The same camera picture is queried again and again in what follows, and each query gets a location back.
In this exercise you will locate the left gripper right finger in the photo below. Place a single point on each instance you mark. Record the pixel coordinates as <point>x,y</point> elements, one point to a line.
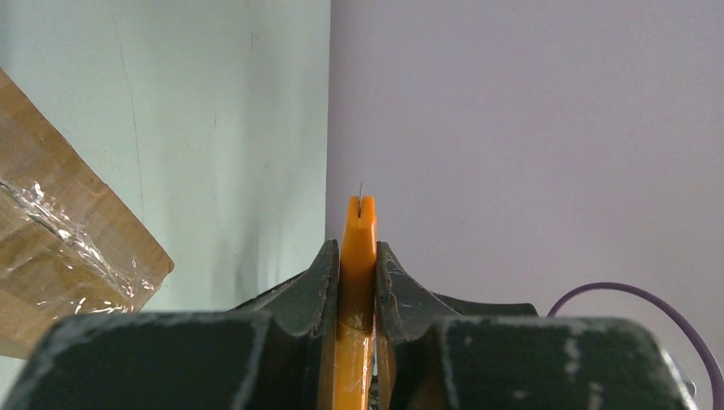
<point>442,353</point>

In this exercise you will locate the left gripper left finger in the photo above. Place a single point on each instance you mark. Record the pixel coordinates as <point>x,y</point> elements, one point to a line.
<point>275,351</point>

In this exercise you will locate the brown cardboard express box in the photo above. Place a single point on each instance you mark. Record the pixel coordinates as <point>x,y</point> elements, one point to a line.
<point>69,245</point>

